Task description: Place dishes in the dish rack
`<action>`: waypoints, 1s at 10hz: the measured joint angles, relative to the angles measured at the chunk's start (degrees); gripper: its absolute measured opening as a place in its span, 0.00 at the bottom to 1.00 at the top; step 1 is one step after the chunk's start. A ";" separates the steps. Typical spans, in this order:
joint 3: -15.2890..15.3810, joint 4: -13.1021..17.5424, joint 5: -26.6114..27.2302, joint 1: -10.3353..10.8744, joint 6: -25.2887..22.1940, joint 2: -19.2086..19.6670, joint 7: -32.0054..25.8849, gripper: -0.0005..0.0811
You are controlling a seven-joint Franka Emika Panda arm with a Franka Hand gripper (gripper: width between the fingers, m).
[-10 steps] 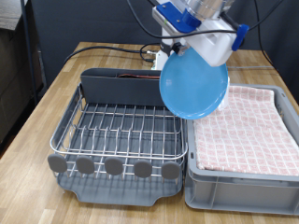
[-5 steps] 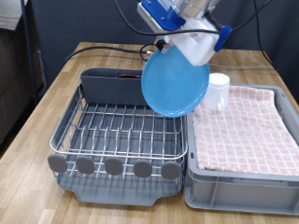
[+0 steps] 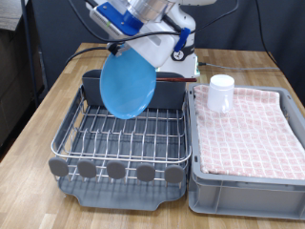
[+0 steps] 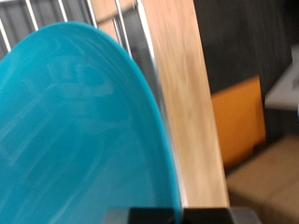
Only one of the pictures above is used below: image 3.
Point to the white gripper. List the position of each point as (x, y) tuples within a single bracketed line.
[(155, 44)]

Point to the dark metal pole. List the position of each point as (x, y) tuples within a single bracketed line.
[(29, 47)]

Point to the dark grey cutlery holder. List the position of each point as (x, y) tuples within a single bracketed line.
[(168, 93)]

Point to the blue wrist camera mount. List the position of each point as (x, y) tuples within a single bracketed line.
[(120, 19)]

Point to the grey plastic crate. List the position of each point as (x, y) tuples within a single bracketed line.
[(248, 200)]

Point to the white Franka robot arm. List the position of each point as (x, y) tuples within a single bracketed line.
[(184, 22)]

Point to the pink checkered cloth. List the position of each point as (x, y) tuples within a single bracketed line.
[(248, 136)]

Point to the grey dish drying rack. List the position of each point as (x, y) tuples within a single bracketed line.
[(127, 198)]

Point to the white mug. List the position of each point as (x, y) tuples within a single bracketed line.
[(219, 92)]

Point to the blue plate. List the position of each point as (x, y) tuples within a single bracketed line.
[(127, 89)]

